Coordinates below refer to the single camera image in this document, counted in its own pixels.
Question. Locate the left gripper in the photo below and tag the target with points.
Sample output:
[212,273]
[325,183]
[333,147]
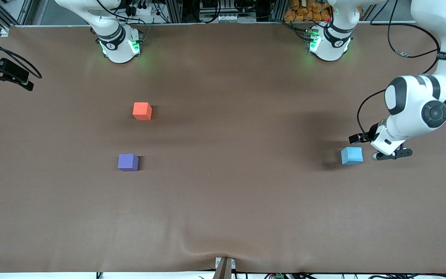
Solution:
[370,135]

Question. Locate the light blue foam block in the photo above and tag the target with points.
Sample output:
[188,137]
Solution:
[351,155]

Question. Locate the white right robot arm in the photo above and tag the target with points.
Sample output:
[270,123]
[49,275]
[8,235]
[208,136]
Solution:
[116,46]

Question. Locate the orange foam block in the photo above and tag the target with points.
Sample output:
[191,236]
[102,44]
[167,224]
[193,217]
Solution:
[141,110]

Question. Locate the purple foam block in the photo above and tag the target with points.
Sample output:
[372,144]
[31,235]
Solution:
[127,162]

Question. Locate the large table cover mat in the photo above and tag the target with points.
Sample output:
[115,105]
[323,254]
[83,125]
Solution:
[246,174]

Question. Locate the pile of orange packets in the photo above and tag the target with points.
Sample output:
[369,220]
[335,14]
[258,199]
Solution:
[304,11]

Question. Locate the white socket box with plugs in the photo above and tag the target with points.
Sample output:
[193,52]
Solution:
[141,9]

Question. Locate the small green connector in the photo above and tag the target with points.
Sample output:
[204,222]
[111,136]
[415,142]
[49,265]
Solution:
[279,276]

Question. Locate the white power strip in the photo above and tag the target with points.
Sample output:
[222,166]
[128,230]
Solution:
[230,18]

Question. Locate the aluminium frame post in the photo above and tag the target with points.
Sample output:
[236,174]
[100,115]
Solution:
[278,9]
[174,11]

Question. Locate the table edge mount post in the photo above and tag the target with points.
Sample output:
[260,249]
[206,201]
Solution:
[223,271]

